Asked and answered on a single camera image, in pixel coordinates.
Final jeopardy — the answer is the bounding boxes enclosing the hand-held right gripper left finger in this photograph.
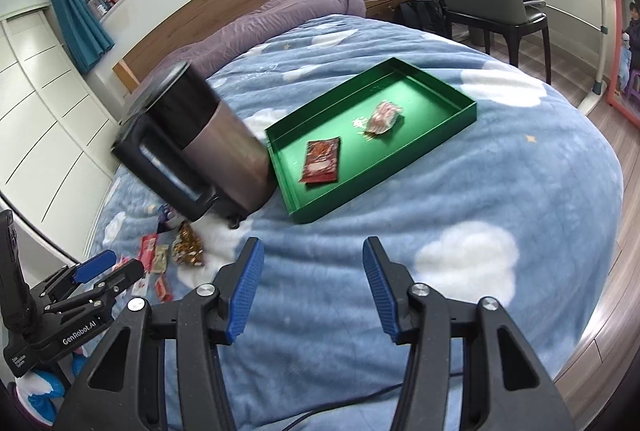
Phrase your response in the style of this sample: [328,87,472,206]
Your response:
[55,237,266,431]

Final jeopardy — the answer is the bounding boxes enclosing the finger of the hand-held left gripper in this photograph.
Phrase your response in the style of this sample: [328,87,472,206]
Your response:
[31,249,117,307]
[44,258,147,317]

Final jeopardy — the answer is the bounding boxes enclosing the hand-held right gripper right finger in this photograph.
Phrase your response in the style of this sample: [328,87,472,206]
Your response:
[362,236,585,431]

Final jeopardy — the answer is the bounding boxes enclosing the shiny brown snack packet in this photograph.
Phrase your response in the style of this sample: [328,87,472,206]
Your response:
[171,222,205,268]

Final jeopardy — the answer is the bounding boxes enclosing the pink white striped snack packet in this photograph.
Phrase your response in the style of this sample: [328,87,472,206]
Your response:
[364,100,405,138]

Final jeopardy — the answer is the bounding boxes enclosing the green tray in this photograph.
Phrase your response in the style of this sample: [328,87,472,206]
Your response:
[264,57,478,225]

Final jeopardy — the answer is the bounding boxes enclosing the small red snack packet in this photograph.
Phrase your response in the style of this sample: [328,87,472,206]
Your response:
[154,275,174,303]

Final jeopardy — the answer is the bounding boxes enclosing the blue white cloth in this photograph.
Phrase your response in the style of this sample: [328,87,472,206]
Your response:
[17,351,91,427]

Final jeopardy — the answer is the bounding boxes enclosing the blue cloud print blanket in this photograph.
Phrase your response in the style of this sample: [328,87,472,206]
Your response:
[87,13,626,431]

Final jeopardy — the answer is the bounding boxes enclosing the dark red snack packet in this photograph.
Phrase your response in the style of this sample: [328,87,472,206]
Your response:
[301,137,342,184]

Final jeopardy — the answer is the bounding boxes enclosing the white wardrobe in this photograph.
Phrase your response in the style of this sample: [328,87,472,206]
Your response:
[0,8,121,262]

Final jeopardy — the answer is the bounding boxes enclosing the teal curtain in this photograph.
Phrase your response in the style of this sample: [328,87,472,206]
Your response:
[48,0,116,74]

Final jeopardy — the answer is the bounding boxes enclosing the purple pillow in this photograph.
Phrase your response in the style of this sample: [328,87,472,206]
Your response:
[135,0,368,99]

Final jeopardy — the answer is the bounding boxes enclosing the black backpack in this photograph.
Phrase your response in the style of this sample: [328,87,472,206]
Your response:
[395,0,448,39]

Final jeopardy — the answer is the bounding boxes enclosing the low wooden nightstand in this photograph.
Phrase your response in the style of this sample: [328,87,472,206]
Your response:
[362,0,406,22]

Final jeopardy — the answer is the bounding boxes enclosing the pink framed mirror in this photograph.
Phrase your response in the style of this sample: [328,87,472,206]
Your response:
[605,0,640,126]

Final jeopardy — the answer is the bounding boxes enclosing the black cable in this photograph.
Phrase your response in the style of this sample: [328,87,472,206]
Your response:
[287,386,406,431]

